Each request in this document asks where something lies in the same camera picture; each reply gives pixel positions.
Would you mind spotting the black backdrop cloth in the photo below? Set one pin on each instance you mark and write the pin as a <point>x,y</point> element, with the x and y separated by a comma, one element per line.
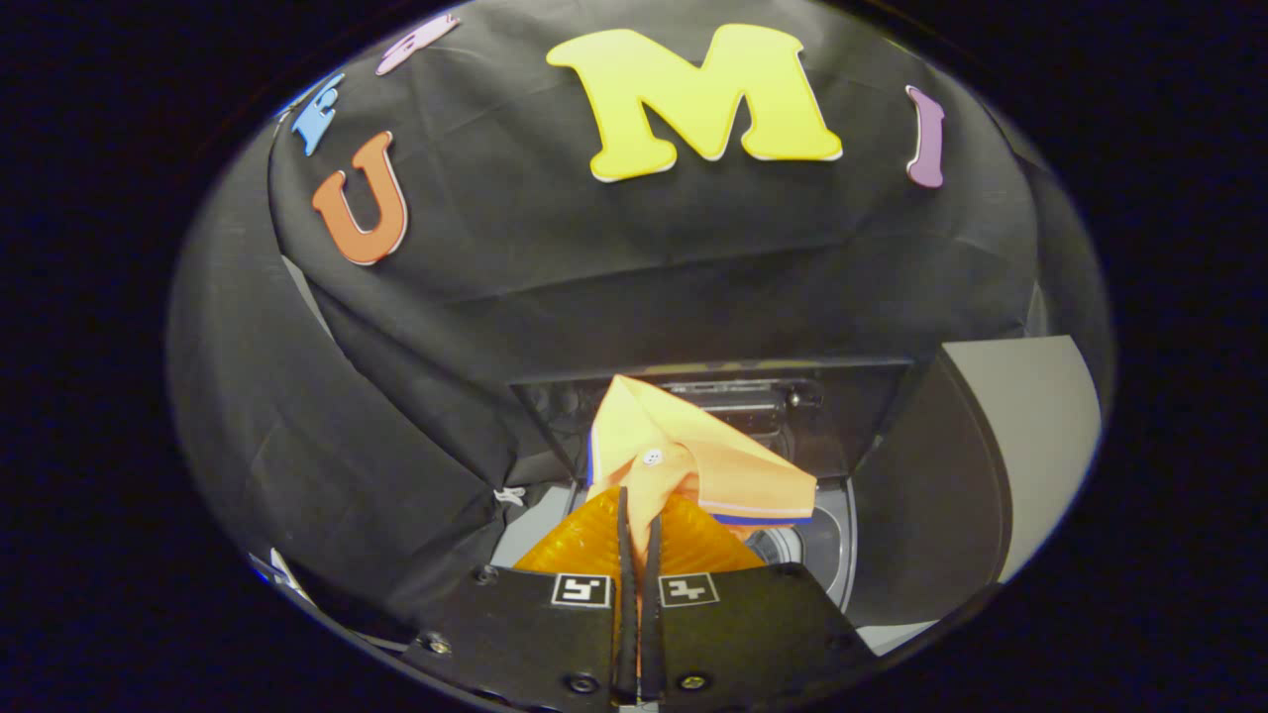
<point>594,277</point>

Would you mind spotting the grey cabinet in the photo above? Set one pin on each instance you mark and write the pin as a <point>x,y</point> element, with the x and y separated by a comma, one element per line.
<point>1040,416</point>

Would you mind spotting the orange polo shirt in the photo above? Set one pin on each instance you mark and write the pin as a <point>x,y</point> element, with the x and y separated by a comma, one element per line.
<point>693,456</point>

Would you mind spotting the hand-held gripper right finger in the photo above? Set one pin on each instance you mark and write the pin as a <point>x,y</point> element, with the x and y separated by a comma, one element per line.
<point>753,634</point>

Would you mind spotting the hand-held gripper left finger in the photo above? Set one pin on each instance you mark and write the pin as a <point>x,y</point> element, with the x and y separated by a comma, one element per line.
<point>525,634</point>

